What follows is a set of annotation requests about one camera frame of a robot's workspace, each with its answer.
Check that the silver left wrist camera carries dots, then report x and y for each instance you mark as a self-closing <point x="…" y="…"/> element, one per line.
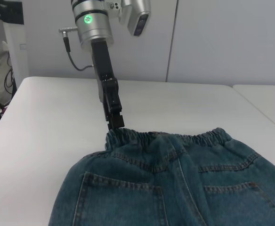
<point x="137" y="21"/>

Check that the white wall socket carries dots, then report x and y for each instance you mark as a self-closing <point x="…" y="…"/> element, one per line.
<point x="22" y="46"/>

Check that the blue denim shorts with embroidery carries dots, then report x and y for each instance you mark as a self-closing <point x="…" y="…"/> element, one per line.
<point x="175" y="188"/>

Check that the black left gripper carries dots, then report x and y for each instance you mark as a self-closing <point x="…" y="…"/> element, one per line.
<point x="102" y="61"/>

